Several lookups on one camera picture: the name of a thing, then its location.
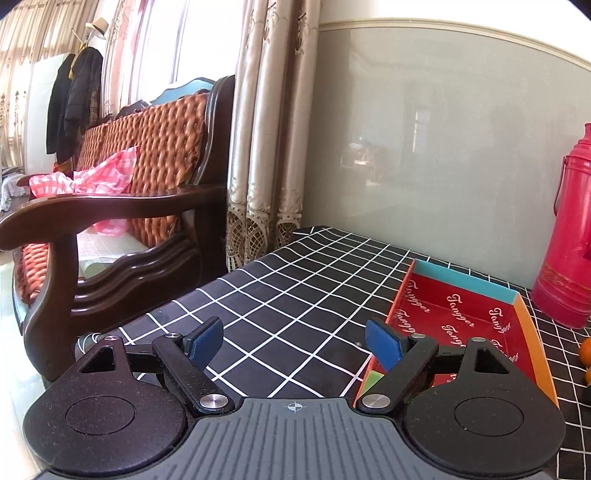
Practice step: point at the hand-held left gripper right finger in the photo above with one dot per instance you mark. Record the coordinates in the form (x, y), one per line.
(382, 345)

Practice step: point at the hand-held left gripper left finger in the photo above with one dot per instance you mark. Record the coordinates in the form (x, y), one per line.
(207, 345)

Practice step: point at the red tray with colourful rim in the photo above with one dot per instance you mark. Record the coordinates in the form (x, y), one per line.
(452, 304)

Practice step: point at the black white-checked tablecloth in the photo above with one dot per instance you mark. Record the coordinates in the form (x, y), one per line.
(286, 295)

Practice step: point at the pale green checked seat mat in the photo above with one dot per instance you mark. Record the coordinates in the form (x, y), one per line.
(111, 254)

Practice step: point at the wooden sofa with orange cushions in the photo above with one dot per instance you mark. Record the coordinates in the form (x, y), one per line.
(138, 205)

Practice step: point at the pink checked cloth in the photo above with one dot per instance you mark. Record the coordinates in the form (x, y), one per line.
(104, 175)

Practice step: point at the red thermos flask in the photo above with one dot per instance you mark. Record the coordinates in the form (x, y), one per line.
(565, 258)

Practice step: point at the beige embroidered curtain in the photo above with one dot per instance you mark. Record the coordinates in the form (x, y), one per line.
(272, 138)

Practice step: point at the grey cloth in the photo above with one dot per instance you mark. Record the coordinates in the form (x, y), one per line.
(9, 191)

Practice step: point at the white panel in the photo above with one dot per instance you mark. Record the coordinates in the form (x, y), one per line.
(39, 120)

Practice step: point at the dark coat with plaid lining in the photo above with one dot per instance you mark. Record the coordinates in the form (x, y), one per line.
(83, 92)

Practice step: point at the black coat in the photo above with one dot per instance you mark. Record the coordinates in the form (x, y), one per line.
(57, 106)

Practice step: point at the sheer patterned window curtain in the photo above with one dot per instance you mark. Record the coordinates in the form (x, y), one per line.
(134, 50)

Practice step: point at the cream brimmed hat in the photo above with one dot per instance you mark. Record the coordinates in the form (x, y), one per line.
(97, 26)

